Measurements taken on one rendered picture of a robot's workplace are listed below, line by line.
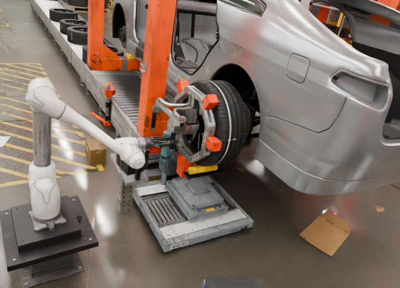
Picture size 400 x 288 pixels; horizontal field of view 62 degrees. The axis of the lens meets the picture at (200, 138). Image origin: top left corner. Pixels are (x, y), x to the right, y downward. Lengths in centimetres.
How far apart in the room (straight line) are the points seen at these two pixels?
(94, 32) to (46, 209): 282
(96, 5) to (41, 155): 264
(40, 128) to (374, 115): 187
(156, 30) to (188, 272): 178
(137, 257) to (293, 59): 172
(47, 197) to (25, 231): 25
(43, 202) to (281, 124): 153
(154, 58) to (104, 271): 159
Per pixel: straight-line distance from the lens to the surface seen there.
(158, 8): 265
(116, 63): 473
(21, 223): 236
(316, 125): 206
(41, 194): 217
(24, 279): 252
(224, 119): 231
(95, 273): 251
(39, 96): 191
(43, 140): 220
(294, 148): 218
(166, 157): 270
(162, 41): 271
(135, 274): 250
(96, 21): 454
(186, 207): 280
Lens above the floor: 189
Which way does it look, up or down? 26 degrees down
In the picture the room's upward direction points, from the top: 10 degrees clockwise
